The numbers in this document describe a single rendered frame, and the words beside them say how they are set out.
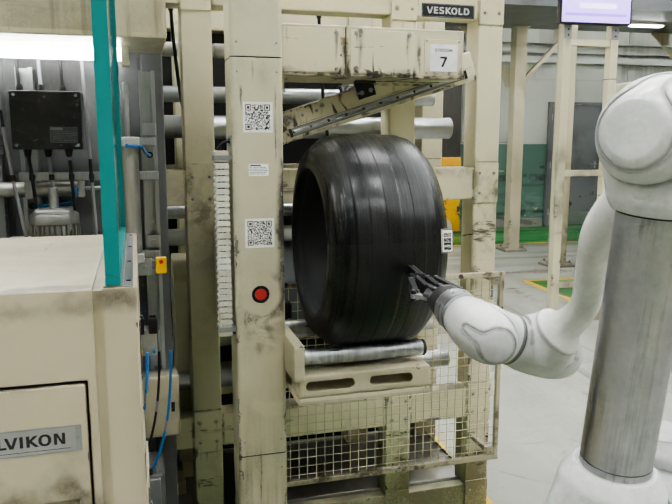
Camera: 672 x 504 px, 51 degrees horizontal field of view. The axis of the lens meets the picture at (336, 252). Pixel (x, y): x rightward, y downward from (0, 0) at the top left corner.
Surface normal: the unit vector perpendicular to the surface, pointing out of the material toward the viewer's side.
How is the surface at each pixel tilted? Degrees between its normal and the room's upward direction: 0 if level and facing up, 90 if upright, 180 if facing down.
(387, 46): 90
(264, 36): 90
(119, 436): 90
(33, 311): 90
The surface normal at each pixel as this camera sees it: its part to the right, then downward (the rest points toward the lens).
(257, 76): 0.27, 0.15
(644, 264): -0.44, 0.22
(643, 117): -0.72, 0.05
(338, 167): -0.52, -0.46
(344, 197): -0.47, -0.25
